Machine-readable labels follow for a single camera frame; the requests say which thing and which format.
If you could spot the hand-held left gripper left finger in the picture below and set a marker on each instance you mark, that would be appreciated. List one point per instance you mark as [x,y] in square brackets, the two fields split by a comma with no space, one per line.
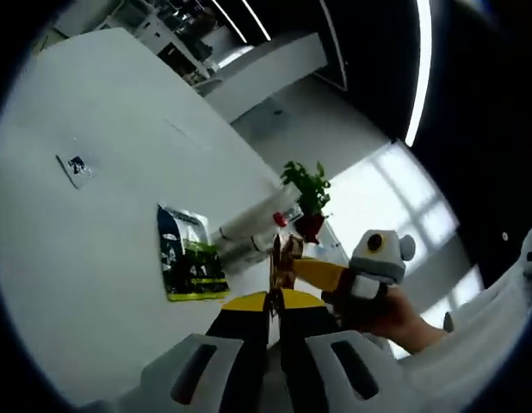
[240,344]

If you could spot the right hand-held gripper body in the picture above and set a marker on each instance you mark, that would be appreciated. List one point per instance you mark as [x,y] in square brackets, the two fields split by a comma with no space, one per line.
[382,258]

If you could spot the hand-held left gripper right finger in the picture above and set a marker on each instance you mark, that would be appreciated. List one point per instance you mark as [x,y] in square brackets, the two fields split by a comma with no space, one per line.
[304,344]

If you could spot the gold skincare sachet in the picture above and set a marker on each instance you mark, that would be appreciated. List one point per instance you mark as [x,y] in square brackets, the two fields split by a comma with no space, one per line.
[287,266]

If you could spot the red label skincare bottle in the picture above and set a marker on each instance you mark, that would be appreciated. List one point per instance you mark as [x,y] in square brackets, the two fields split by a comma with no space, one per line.
[244,254]

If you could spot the white skincare tube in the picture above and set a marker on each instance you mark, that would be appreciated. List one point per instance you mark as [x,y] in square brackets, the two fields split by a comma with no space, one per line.
[249,219]

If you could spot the green black skincare mask packet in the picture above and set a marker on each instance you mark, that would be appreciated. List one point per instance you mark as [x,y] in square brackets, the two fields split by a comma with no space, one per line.
[188,258]

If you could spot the clear skincare sachet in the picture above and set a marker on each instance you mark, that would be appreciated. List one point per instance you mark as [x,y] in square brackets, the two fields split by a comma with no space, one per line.
[78,170]

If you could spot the person's right hand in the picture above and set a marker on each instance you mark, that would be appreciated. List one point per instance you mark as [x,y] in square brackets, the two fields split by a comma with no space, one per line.
[378,314]

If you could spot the red bag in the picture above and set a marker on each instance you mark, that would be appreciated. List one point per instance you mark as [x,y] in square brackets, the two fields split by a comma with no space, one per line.
[310,227]

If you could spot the green potted plant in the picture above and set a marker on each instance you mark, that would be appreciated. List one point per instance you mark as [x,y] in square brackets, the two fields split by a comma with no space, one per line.
[311,185]

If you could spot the person's white shirt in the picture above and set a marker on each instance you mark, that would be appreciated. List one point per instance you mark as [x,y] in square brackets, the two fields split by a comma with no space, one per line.
[485,322]

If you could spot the ceiling light strip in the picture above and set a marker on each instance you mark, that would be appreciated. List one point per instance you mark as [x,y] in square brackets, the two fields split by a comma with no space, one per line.
[422,64]

